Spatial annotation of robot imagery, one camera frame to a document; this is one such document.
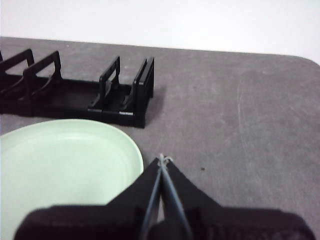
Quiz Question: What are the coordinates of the black plastic plate rack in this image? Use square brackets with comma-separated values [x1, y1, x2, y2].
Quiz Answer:
[0, 48, 155, 129]

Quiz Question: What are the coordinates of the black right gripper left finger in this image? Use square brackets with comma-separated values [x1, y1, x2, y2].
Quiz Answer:
[14, 155, 163, 240]

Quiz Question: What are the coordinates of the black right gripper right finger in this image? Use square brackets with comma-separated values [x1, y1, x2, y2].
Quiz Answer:
[162, 157, 316, 240]

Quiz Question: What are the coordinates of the pale green round plate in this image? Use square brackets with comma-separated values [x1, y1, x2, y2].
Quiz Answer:
[0, 119, 145, 240]

